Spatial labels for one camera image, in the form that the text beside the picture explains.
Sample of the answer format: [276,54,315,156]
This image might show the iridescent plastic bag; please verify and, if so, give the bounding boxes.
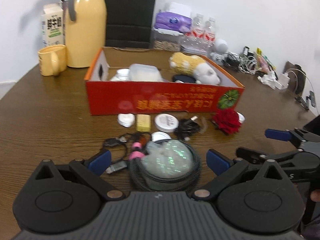
[140,140,194,179]

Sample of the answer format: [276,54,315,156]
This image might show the small white earbud case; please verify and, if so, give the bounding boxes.
[117,113,135,128]

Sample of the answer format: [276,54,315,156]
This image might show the translucent plastic box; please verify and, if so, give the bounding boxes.
[129,63,163,82]

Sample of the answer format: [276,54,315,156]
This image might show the water bottle left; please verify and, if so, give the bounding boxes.
[181,14,205,51]

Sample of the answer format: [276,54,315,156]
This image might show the red fabric rose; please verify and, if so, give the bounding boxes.
[212,108,241,135]

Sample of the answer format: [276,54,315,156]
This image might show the white bottle cap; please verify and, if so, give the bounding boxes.
[238,112,245,124]

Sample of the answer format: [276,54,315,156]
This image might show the dark blue zip case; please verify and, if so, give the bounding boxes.
[172,74,196,83]

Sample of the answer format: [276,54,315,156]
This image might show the water bottle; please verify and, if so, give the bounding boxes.
[181,14,205,51]
[203,17,216,49]

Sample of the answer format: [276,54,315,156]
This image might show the yellow thermos jug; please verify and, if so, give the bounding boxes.
[65,0,107,68]

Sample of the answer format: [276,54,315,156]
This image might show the purple tissue pack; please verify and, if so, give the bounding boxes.
[153,2,192,34]

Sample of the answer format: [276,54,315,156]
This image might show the yellow mug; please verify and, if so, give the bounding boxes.
[38,44,67,76]

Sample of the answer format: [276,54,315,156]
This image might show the black paper bag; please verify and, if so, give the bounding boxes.
[105,0,156,49]

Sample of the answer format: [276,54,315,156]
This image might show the white power strip charger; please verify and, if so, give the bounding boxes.
[274,68,316,93]

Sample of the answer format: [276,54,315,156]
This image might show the yellow eraser block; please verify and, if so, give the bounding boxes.
[136,114,151,132]

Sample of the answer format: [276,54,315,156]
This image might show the white robot toy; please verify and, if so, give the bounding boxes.
[209,38,228,66]

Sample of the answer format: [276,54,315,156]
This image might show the round white tin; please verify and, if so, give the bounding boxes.
[155,113,179,133]

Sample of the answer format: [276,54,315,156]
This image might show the short black usb cable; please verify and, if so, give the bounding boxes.
[102,136,130,175]

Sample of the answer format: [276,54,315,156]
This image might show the red cardboard box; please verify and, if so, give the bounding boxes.
[85,47,245,115]

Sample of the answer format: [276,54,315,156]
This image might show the crumpled white paper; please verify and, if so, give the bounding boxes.
[258,71,277,89]

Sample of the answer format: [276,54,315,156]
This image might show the colourful snack packet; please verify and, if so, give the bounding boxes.
[255,48,276,74]

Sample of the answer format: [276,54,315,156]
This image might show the clear snack container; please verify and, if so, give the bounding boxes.
[151,28,183,52]

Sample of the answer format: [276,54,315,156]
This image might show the white milk carton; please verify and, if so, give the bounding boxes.
[41,3,64,47]

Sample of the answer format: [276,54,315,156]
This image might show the tangled charger cables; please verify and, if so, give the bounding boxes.
[223,45,261,75]

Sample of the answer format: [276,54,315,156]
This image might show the clear plastic clip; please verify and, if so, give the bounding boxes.
[199,117,208,134]

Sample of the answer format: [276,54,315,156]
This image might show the water bottle middle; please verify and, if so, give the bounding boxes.
[203,17,216,49]

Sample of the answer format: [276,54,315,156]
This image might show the person right hand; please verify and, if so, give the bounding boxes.
[310,190,320,202]

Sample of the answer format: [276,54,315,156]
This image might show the yellow white plush sheep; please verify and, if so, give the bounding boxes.
[169,52,221,86]

